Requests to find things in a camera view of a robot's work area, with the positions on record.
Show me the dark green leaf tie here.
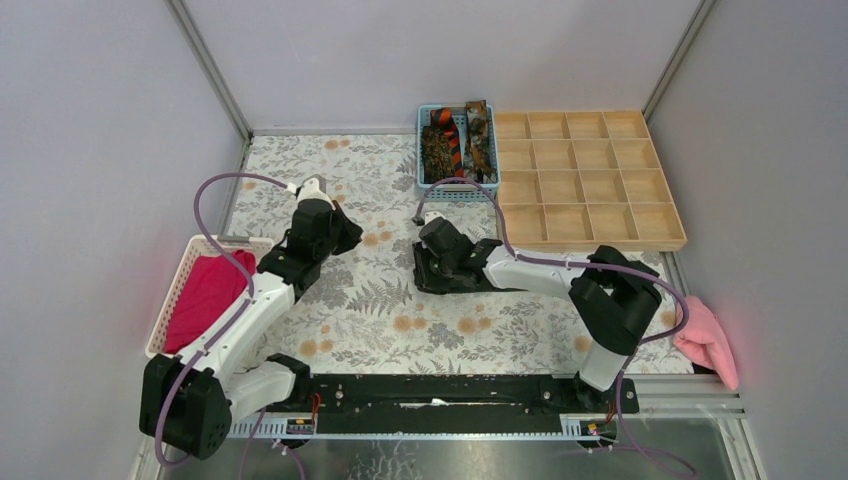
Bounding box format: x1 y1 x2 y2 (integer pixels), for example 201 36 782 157
413 242 510 295

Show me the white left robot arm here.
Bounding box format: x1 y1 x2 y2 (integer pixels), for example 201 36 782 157
139 198 362 459

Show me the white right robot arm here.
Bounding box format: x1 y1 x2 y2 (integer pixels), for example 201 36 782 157
413 214 663 412

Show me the light blue plastic basket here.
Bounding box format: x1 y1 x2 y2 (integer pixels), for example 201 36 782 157
416 100 502 202

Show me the black gold patterned tie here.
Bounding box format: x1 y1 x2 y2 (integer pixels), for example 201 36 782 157
420 125 449 184

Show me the orange grey floral tie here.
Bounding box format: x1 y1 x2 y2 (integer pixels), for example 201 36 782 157
465 100 497 184

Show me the white plastic basket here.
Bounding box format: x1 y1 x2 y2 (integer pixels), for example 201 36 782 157
145 234 275 359

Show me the red cloth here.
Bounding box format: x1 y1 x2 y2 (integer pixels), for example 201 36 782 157
164 256 247 354

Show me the orange black striped tie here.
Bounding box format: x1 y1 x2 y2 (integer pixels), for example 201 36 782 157
430 107 465 177

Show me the wooden compartment tray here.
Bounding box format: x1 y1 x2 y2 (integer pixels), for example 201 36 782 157
494 110 688 252

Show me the pink cloth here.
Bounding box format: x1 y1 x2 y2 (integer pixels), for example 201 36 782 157
673 296 739 390

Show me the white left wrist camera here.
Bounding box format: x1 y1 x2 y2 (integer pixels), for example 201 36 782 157
296 174 336 210

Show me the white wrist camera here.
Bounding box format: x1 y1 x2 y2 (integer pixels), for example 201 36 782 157
296 174 336 210
412 211 445 227

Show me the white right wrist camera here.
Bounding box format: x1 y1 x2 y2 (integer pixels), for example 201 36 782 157
412 211 445 227

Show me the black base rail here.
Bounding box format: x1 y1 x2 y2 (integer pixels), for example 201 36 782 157
267 374 640 437

